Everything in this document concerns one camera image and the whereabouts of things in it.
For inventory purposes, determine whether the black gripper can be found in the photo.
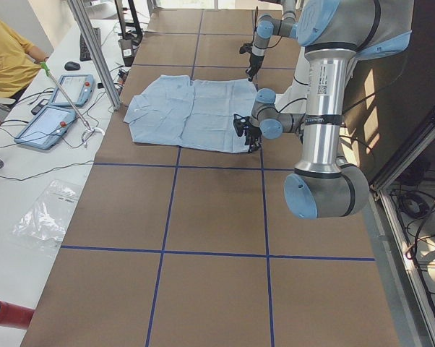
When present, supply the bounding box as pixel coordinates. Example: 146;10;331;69
245;126;262;153
246;50;265;82

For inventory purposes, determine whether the light blue shirt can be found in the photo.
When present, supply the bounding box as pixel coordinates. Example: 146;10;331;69
124;75;257;153

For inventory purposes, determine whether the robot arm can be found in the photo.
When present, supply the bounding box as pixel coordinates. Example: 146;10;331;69
233;1;413;219
239;0;298;82

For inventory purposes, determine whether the white mounting pillar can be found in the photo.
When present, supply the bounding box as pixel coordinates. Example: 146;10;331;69
271;46;327;129

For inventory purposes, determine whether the black keyboard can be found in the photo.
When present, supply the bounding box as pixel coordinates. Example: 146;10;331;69
79;27;102;62

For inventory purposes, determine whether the upper teach pendant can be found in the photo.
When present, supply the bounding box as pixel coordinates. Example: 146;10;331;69
50;74;95;108

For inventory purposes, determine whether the teach pendant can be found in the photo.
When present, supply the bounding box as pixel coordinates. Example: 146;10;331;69
50;74;95;108
14;106;76;150

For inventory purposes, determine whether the black computer mouse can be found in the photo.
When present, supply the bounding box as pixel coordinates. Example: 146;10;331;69
64;61;81;71

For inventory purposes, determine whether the lower teach pendant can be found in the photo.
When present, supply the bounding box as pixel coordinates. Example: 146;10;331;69
14;106;76;150

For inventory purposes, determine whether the clear plastic bag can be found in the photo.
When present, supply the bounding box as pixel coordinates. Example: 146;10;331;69
9;180;82;252

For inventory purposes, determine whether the person in yellow shirt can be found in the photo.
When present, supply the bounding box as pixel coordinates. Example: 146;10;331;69
0;14;49;172

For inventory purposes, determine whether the red cylinder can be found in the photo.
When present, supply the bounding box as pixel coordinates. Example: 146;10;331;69
0;301;35;330

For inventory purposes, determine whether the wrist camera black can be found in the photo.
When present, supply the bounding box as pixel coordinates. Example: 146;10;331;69
239;43;253;54
233;113;249;137

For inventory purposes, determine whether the grabber stick green handle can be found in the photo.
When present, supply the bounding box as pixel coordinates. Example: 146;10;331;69
40;62;105;148

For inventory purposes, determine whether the aluminium frame post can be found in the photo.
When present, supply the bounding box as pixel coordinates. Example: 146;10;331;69
67;0;121;111

